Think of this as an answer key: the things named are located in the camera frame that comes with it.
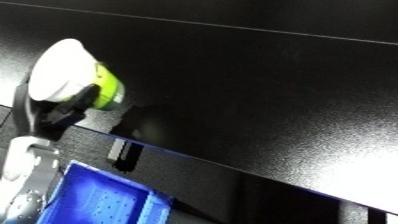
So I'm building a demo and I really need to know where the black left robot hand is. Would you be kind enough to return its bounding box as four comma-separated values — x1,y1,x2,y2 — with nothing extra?
10,79,104,141

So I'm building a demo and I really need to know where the white paper cup green band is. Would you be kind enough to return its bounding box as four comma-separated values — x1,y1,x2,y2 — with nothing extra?
26,37,128,112

